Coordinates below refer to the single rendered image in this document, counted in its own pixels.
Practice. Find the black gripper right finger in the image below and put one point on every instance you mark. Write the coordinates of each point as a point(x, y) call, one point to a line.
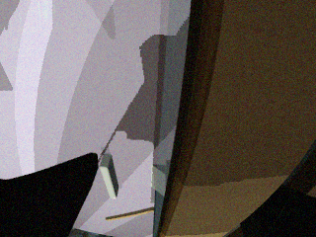
point(287, 213)

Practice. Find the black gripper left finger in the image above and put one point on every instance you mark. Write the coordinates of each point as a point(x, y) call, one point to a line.
point(47, 202)

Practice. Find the yellow thin bar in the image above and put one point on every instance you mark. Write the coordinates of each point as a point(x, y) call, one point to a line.
point(131, 214)

